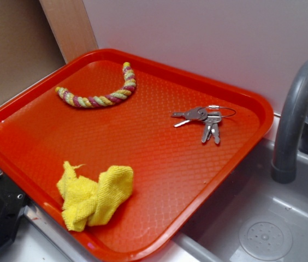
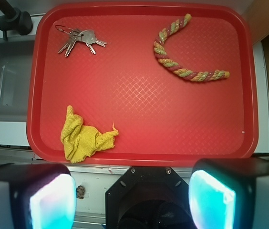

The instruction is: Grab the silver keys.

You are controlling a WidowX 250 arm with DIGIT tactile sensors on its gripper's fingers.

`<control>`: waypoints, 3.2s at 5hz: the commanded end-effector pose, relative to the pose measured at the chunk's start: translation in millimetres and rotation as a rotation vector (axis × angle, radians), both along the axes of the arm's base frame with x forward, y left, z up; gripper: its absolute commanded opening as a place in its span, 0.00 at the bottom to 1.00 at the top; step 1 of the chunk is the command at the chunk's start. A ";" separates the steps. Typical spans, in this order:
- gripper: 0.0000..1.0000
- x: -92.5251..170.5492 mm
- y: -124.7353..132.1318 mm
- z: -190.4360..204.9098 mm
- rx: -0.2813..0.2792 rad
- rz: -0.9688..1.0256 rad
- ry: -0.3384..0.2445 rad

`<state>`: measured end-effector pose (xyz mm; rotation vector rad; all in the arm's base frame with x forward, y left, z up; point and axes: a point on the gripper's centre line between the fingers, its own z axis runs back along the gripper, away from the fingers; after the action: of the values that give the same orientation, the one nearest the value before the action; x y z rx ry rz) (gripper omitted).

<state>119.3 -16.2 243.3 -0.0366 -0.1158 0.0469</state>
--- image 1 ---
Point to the round sink drain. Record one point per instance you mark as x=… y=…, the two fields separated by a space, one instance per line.
x=265 y=238

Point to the multicolour twisted rope toy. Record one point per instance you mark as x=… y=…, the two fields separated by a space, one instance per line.
x=112 y=99

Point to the red plastic tray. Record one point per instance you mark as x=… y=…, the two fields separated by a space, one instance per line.
x=174 y=173

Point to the grey curved faucet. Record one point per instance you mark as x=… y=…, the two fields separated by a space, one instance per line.
x=292 y=132

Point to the wooden board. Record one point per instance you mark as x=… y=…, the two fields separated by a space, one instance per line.
x=71 y=27

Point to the yellow crumpled cloth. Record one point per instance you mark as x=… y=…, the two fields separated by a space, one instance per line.
x=90 y=203

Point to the grey plastic sink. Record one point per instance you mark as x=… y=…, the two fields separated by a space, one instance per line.
x=212 y=233

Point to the silver keys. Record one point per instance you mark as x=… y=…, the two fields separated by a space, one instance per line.
x=210 y=116

